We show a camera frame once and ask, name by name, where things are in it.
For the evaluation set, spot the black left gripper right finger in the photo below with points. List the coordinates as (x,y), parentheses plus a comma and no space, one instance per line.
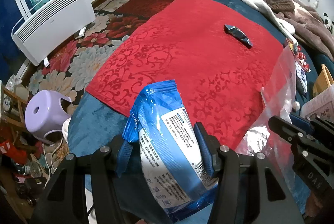
(249,189)

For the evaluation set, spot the panda plush toy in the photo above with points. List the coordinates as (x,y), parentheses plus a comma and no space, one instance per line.
(328,22)

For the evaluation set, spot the white sock upper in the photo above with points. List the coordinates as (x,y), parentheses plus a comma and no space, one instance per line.
(284,27)

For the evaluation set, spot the purple plastic stool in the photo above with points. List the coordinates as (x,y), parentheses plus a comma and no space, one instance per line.
(45,114)

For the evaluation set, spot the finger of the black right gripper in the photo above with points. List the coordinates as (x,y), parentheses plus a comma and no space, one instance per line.
(288,131)

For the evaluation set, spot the red bed cloth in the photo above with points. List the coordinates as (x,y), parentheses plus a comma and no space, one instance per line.
(218,78)

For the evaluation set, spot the blue wet wipes pack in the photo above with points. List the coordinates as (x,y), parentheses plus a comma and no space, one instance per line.
(170,156)

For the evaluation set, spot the white blue tissue pack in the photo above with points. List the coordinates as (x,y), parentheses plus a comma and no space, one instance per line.
(301,80)

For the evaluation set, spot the brown fleece blanket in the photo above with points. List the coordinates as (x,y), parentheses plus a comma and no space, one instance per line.
(307,23)

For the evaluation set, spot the floral floor rug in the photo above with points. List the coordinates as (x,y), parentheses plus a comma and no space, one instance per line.
(78,56)

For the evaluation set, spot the red candy plate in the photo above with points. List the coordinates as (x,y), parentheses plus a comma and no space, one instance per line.
(298,54)

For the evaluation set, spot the yellow plastic basket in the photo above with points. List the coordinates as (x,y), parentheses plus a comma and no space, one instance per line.
(323,81)

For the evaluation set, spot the dark blue bed blanket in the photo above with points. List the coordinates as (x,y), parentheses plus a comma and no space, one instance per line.
(131,189)

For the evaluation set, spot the dark blue candy wrapper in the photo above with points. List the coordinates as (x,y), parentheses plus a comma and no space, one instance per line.
(238,34)

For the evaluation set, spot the white panel heater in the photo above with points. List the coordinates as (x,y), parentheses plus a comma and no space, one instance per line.
(49,26)

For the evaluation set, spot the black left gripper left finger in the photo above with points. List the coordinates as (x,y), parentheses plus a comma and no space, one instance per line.
(64,200)

